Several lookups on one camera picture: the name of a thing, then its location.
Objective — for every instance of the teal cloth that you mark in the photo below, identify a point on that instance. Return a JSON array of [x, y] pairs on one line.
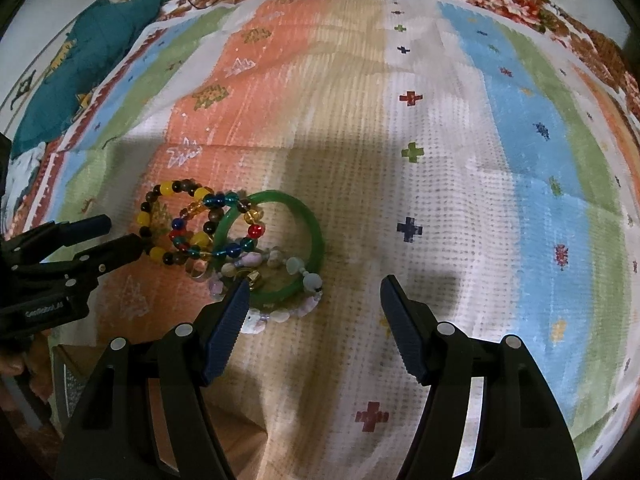
[[100, 50]]

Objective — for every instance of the green bangle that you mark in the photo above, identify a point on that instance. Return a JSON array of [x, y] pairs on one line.
[[316, 230]]

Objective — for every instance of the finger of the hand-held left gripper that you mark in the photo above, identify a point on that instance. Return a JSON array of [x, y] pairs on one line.
[[87, 225], [125, 249]]

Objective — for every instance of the person's left hand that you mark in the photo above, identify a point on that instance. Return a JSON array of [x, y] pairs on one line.
[[10, 364]]

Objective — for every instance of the white cloth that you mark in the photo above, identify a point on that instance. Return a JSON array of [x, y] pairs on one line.
[[25, 170]]

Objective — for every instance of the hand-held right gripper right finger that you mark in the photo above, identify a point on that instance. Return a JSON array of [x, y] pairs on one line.
[[400, 320]]

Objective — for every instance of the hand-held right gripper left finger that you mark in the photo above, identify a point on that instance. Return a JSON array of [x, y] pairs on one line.
[[227, 330]]

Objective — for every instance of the striped woven mat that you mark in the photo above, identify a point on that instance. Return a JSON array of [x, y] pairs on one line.
[[350, 110]]

